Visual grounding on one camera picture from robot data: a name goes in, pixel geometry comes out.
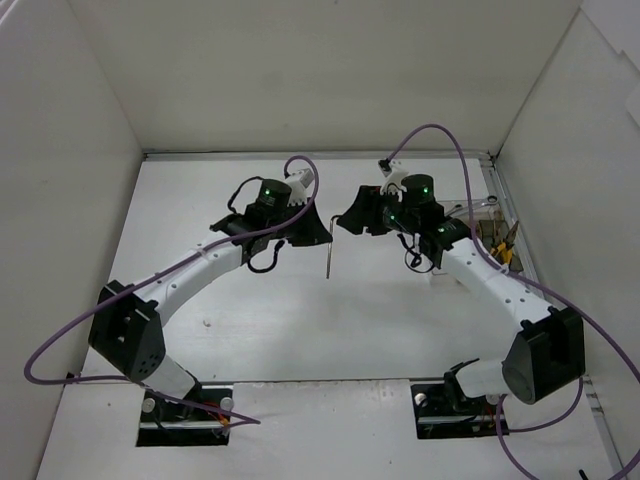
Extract brown hex key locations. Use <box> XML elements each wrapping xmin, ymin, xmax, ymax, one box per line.
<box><xmin>325</xmin><ymin>214</ymin><xmax>341</xmax><ymax>280</ymax></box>

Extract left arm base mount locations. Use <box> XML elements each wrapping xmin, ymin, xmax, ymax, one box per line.
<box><xmin>136</xmin><ymin>392</ymin><xmax>230</xmax><ymax>448</ymax></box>

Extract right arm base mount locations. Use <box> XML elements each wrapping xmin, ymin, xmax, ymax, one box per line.
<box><xmin>410</xmin><ymin>381</ymin><xmax>509</xmax><ymax>440</ymax></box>

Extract clear plastic container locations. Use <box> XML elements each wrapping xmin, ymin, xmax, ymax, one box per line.
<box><xmin>445</xmin><ymin>195</ymin><xmax>524</xmax><ymax>274</ymax></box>

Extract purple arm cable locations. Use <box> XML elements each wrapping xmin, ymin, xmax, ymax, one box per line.
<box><xmin>389</xmin><ymin>123</ymin><xmax>640</xmax><ymax>480</ymax></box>
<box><xmin>24</xmin><ymin>154</ymin><xmax>321</xmax><ymax>429</ymax></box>

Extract yellow long-nose pliers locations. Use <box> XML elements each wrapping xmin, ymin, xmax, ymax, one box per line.
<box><xmin>490</xmin><ymin>221</ymin><xmax>519</xmax><ymax>266</ymax></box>

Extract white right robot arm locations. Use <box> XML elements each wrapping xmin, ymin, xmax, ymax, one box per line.
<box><xmin>337</xmin><ymin>174</ymin><xmax>586</xmax><ymax>412</ymax></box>

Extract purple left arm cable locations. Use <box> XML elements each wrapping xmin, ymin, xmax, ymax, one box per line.
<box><xmin>24</xmin><ymin>154</ymin><xmax>321</xmax><ymax>429</ymax></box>

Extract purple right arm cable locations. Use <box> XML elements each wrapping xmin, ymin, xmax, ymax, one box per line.
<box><xmin>389</xmin><ymin>123</ymin><xmax>640</xmax><ymax>480</ymax></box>

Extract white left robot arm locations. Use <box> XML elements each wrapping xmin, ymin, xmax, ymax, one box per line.
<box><xmin>89</xmin><ymin>168</ymin><xmax>332</xmax><ymax>420</ymax></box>

